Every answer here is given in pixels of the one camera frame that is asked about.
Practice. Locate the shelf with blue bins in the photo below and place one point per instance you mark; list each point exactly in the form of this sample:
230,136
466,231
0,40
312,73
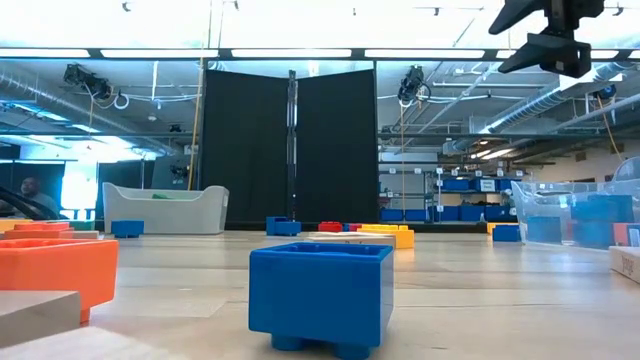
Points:
475,185

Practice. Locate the amber long brick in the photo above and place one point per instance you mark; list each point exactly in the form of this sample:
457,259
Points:
15,225

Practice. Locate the person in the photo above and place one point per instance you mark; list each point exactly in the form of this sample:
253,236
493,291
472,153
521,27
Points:
32,192

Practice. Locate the white plastic bin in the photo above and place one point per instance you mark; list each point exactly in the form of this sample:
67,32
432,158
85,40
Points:
165,212

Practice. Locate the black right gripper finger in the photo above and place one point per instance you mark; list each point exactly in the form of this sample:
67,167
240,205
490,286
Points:
520,10
560,57

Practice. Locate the black ceiling-hung device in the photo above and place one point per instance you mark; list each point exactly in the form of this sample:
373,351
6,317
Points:
87,80
412,85

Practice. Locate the red square brick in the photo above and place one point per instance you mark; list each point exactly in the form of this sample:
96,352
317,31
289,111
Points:
330,227
569,230
355,227

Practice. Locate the orange long brick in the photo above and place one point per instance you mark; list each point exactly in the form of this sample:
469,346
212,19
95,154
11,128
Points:
37,231

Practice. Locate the blue long brick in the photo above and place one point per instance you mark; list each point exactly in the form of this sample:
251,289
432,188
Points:
272,222
506,233

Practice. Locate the clear plastic bin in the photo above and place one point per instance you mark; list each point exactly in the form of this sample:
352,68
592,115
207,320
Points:
550,200

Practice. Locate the green long brick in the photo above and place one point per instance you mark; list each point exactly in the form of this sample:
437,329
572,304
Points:
82,225
161,196

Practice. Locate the black folding screen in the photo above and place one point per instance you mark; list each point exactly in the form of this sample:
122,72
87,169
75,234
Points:
245,145

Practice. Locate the silver ventilation duct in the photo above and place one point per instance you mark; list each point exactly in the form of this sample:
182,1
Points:
525,107

